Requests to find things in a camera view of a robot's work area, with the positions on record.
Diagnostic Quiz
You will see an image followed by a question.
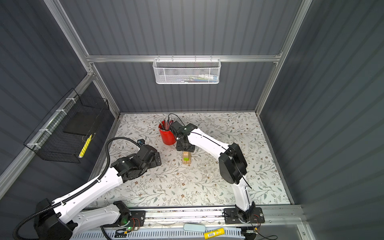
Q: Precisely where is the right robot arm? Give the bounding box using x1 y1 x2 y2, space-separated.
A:
170 122 265 225

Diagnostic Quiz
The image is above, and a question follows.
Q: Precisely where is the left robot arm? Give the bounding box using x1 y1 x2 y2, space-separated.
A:
34 145 162 240

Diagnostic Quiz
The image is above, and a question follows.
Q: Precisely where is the red pen cup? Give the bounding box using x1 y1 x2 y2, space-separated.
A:
159 120 177 146

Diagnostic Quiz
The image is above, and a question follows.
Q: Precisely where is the floral table mat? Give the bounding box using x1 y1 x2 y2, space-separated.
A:
90 112 290 208

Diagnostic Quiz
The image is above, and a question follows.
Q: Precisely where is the yellow highlighter in basket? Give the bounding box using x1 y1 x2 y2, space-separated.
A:
78 135 93 159

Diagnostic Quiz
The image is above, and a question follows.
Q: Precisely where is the light blue eraser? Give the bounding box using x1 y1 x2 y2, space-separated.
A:
183 223 206 233

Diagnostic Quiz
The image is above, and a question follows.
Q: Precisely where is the yellow glue stick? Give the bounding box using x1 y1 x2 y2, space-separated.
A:
204 228 225 240

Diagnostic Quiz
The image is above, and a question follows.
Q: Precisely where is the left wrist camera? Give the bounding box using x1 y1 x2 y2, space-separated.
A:
137 139 146 146

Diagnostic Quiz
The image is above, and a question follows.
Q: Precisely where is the white wire basket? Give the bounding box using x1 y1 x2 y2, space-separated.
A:
153 59 222 85

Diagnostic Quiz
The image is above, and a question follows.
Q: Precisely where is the black wire basket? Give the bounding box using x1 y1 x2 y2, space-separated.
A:
24 91 110 164

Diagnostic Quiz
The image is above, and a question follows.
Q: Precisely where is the black corrugated cable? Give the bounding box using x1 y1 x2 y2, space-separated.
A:
12 136 145 240

